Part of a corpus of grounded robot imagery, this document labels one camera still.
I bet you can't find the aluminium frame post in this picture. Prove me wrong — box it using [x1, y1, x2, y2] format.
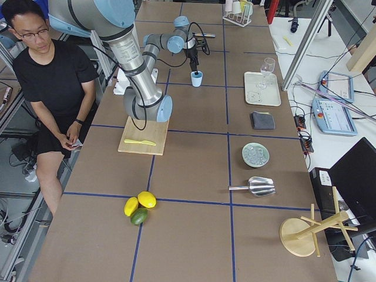
[281, 0, 333, 91]

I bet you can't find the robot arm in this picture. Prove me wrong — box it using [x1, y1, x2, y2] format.
[48, 0, 198, 122]

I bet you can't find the green bowl of ice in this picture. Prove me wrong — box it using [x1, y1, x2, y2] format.
[241, 143, 270, 168]

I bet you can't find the seated person black shirt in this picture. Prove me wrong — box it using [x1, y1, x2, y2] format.
[1, 1, 98, 214]

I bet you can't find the wooden mug tree stand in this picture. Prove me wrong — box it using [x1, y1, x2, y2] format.
[279, 186, 358, 257]

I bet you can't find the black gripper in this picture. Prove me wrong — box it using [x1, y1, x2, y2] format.
[186, 46, 199, 73]

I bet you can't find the cream bear tray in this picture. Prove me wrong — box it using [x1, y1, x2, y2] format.
[244, 72, 281, 106]

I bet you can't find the yellow plastic knife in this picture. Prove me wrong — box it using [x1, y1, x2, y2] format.
[124, 139, 156, 146]

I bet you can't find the steel muddler black tip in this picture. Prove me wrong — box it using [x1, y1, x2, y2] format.
[193, 32, 216, 38]

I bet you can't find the black computer box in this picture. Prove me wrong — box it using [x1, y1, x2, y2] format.
[310, 137, 375, 244]

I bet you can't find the white cup rack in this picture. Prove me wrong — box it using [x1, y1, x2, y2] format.
[222, 0, 253, 27]

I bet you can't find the whole yellow lemon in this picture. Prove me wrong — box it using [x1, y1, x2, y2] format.
[137, 191, 157, 209]

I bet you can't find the light blue plastic cup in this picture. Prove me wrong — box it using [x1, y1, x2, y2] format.
[190, 70, 203, 88]

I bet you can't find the wooden cutting board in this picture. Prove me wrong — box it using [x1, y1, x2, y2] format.
[117, 117, 169, 156]

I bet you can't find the blue teach pendant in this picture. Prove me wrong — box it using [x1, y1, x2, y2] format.
[312, 98, 358, 136]
[318, 70, 354, 103]

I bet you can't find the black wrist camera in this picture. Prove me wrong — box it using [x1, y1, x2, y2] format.
[195, 37, 210, 55]

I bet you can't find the blue teach pendant far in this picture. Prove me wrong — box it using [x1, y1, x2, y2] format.
[318, 70, 354, 103]

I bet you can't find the green lime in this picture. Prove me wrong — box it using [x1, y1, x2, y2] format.
[130, 208, 148, 226]

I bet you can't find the clear wine glass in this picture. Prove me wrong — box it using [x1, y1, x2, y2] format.
[259, 58, 276, 88]

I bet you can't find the grey folded cloth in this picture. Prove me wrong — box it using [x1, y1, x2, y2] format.
[250, 111, 276, 130]

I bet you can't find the yellow plastic spoon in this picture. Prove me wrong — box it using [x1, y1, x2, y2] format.
[283, 36, 294, 46]

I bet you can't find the metal ice scoop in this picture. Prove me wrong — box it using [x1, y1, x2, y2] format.
[228, 176, 276, 197]

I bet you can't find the blue teach pendant near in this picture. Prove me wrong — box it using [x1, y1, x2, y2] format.
[312, 98, 358, 136]

